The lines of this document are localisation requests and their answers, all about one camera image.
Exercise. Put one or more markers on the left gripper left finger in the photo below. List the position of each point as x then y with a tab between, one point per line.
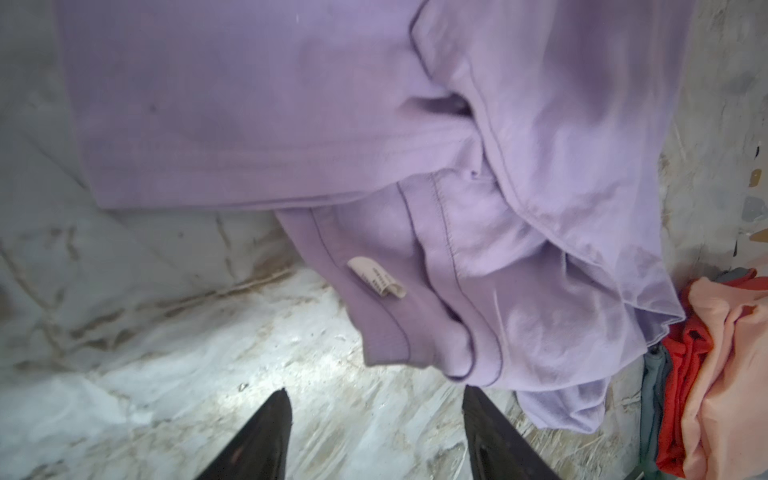
259	450

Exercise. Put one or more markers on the folded red t-shirt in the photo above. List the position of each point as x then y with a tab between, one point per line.
678	384

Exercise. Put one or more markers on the folded salmon pink t-shirt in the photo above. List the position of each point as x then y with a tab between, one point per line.
724	424

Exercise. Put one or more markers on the lilac purple t-shirt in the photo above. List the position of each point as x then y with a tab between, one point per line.
476	179

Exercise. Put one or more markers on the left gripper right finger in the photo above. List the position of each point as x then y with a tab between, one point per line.
496	450

